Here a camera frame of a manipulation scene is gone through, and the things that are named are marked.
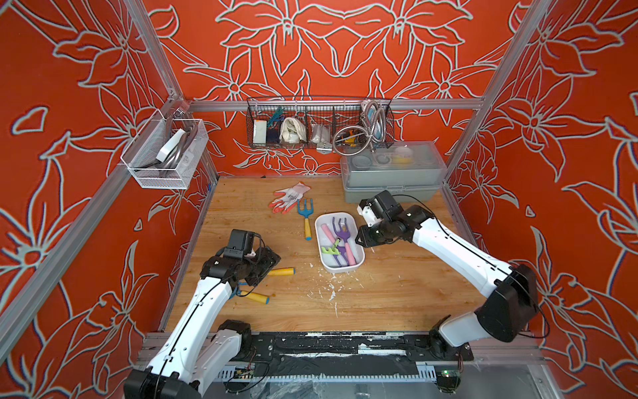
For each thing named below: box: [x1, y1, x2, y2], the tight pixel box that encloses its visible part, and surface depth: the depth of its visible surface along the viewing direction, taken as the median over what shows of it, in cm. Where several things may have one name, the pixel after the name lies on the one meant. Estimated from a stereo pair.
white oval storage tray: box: [314, 211, 366, 274], surface depth 96 cm
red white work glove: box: [268, 181, 311, 215], surface depth 113 cm
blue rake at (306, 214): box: [297, 198, 315, 242], surface depth 108 cm
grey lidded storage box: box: [340, 140, 448, 204], surface depth 103 cm
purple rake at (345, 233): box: [332, 216, 358, 266], surface depth 94 cm
